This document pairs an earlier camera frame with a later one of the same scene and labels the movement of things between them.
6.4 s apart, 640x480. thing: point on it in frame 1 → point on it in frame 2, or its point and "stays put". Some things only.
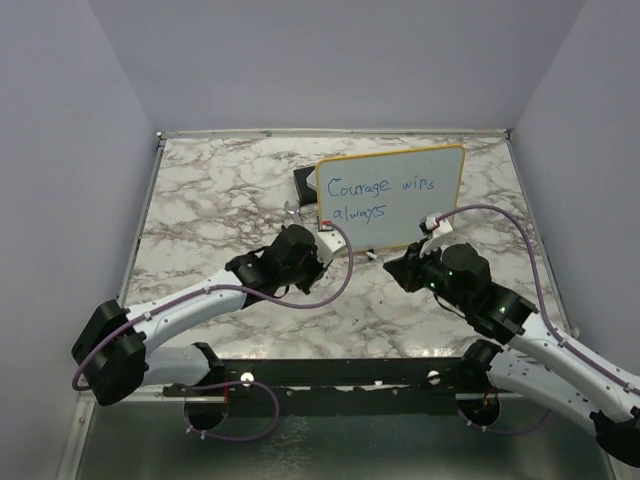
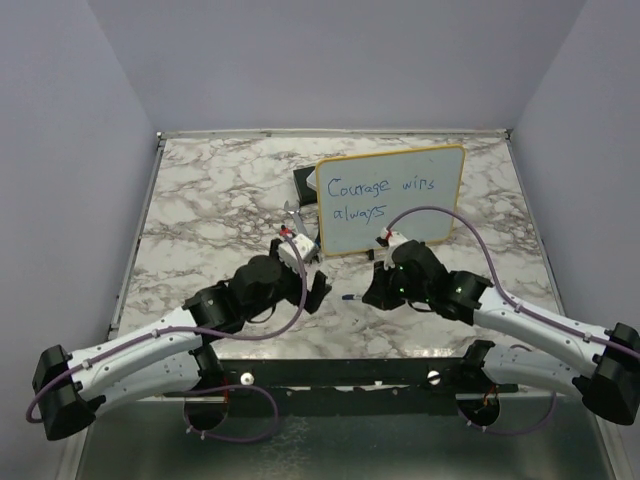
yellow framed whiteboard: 378,199 stays put
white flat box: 311,181 stays put
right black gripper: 405,269 → 378,292
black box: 307,194 stays put
